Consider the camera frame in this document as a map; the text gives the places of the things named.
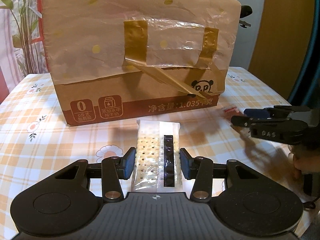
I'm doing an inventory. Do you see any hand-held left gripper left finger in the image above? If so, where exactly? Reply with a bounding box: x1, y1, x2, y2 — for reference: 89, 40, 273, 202
51, 147, 137, 203

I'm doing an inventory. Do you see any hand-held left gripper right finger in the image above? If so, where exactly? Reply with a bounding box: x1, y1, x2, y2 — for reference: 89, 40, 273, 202
180, 148, 263, 202

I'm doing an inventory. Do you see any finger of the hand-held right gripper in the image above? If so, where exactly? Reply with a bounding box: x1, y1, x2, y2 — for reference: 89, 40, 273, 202
244, 106, 312, 120
230, 116, 258, 131

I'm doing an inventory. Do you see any small red white packet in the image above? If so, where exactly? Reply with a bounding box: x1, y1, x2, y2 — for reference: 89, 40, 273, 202
222, 107, 241, 117

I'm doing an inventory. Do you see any clear cracker packet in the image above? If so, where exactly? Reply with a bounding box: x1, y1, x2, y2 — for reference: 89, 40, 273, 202
130, 119, 182, 193

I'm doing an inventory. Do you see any cardboard box with plastic liner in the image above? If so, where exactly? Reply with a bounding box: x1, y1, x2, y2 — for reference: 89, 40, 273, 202
40, 0, 242, 128

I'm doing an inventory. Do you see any person's right hand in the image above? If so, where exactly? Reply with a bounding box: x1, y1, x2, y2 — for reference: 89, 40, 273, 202
287, 150, 304, 179

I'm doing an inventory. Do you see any wooden door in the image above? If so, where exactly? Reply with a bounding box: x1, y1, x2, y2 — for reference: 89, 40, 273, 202
247, 0, 320, 100

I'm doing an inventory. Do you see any checked tablecloth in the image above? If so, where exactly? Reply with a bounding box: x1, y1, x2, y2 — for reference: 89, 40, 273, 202
0, 66, 320, 240

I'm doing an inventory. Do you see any black exercise bike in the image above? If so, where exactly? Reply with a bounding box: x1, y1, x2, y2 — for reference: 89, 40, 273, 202
239, 5, 253, 28

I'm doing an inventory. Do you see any pink printed backdrop cloth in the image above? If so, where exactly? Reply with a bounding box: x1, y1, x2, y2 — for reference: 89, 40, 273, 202
0, 0, 52, 90

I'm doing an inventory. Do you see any black cable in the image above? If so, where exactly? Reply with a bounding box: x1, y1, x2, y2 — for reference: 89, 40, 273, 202
302, 195, 320, 211

